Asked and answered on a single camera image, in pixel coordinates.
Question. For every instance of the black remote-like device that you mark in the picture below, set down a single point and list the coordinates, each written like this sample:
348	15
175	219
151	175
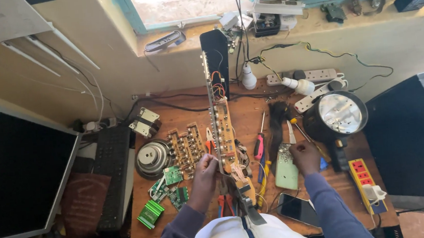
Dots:
164	40

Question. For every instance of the large black spotlight torch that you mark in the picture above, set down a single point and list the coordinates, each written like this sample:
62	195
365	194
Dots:
335	118

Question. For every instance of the round silver speaker driver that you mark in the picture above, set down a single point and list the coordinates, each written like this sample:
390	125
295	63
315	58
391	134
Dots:
154	158

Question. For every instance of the long amplifier panel circuit board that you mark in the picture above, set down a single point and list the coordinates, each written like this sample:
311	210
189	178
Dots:
225	140

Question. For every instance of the person's right hand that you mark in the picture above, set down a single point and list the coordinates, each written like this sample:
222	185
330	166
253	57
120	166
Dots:
305	157

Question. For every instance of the green circuit board with capacitors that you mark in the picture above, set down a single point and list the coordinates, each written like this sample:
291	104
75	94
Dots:
179	197

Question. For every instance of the pale green tray of screws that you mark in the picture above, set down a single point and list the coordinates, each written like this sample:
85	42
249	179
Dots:
286	171

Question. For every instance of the black bristle brush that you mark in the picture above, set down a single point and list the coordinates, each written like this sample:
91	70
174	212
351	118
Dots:
278	129

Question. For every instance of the blue and yellow screwdriver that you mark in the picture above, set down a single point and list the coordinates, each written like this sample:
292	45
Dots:
264	173

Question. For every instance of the person's right fingers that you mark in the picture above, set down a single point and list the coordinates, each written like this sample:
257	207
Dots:
297	150

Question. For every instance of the person's white apron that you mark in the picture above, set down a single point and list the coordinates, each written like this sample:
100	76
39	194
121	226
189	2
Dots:
240	235

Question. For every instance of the person's left hand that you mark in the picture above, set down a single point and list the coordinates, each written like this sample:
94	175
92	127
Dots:
203	180

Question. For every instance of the orange power strip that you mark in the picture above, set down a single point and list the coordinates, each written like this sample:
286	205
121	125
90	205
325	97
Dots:
366	184

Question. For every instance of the brown potentiometer circuit board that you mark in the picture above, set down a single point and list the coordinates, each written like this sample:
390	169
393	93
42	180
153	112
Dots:
186	147

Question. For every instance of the person's left fingers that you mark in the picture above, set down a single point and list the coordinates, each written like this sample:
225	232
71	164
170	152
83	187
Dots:
210	163

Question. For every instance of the metal transformer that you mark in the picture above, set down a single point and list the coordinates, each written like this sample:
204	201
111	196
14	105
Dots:
145	122

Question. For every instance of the black speaker cabinet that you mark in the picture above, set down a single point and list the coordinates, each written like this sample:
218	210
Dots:
413	133

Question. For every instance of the white extension socket bar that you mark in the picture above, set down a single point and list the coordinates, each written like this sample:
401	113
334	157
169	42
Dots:
318	96

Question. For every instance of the black keyboard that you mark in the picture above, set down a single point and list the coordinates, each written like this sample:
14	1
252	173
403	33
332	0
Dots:
113	177

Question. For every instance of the pile of parts on sill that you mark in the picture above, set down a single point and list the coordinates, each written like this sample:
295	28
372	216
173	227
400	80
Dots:
261	21

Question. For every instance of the small knife blade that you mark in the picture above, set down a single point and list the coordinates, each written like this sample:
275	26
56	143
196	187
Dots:
291	131

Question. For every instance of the white power strip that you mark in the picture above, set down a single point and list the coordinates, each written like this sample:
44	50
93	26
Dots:
307	76

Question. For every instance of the green circuit board with connectors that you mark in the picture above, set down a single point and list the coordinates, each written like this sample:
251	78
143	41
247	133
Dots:
157	189

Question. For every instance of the green heat sink block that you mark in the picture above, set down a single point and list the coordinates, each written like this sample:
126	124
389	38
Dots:
150	213

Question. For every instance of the black smartphone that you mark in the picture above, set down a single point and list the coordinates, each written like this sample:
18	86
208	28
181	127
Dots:
297	209

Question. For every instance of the grey computer monitor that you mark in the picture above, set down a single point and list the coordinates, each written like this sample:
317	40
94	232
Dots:
19	173

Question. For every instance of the small green circuit board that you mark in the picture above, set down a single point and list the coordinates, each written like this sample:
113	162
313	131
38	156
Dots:
172	175

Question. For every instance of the white plug adapter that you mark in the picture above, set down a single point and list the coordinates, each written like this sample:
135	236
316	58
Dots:
373	193

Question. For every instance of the white light bulb with holder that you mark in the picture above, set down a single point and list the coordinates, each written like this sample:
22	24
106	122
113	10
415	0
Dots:
299	85

